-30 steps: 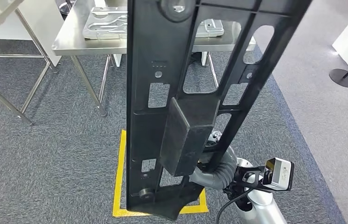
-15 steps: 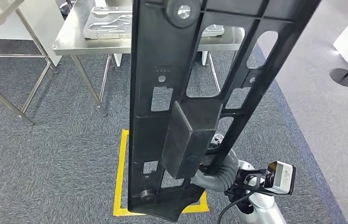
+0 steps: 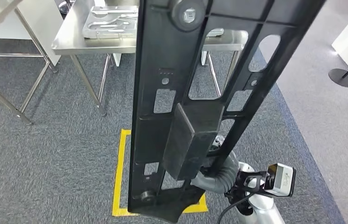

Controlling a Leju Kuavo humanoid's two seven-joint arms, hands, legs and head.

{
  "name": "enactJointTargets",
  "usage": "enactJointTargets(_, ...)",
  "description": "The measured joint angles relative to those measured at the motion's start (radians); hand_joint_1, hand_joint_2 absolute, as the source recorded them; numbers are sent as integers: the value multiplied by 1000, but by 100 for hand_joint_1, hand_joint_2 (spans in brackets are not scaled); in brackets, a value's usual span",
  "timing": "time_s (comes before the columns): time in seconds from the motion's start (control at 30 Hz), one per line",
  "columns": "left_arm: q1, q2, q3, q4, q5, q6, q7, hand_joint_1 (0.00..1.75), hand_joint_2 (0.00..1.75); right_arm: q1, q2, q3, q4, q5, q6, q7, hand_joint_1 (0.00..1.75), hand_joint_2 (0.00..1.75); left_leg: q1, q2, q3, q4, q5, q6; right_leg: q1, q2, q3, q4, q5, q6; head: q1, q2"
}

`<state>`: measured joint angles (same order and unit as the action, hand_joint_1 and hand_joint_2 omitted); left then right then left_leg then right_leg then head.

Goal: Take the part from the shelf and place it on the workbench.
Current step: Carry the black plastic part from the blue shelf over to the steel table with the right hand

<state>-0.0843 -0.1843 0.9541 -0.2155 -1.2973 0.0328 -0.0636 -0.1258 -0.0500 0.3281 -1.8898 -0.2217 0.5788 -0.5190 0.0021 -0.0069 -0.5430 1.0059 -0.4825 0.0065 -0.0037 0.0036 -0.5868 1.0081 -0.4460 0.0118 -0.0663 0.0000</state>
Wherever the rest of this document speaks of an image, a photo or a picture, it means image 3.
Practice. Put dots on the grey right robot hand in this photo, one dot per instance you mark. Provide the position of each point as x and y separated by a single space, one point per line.
203 185

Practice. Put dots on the black plastic mounting panel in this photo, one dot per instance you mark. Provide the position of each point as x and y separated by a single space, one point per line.
155 136

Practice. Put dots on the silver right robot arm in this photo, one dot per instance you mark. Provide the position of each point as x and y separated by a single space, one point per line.
263 213

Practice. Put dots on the stainless steel workbench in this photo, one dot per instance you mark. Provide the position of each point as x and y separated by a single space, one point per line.
66 41

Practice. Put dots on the stamped grey metal plate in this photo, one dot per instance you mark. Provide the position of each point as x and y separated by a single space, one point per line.
109 21

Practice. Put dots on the white cabinet box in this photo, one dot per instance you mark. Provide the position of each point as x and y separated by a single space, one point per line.
42 28

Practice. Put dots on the black camera bracket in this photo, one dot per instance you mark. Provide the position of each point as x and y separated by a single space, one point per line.
248 182

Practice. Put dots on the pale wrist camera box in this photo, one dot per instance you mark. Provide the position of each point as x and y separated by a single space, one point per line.
282 181

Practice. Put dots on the chrome stanchion post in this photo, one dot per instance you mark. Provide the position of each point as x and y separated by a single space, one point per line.
64 7

